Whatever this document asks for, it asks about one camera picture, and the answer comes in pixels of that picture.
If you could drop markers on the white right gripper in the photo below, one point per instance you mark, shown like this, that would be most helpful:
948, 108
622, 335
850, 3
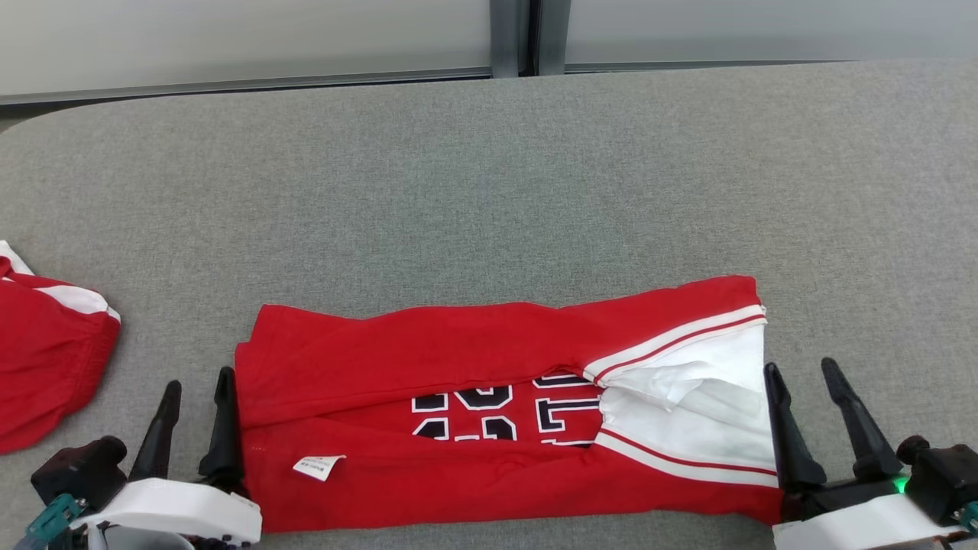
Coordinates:
856, 527

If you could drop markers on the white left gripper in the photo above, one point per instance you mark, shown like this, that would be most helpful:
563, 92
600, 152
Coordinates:
183, 508

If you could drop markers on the red white-striped shorts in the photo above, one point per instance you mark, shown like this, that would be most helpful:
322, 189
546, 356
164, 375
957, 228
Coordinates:
46, 359

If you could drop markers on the red white basketball jersey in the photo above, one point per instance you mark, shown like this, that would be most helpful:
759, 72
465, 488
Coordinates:
382, 351

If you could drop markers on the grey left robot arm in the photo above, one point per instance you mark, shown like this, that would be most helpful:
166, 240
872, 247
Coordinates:
137, 538

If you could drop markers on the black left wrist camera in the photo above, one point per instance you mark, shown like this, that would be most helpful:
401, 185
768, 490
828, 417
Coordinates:
76, 470

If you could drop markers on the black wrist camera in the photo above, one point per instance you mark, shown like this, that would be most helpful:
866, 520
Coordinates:
943, 473
76, 470

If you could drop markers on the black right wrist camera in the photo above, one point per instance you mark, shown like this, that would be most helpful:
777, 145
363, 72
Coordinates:
943, 473

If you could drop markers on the grey partition base rail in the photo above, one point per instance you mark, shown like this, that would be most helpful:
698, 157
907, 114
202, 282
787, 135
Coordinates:
229, 84

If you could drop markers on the grey double partition post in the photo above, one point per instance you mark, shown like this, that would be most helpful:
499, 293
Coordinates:
527, 34

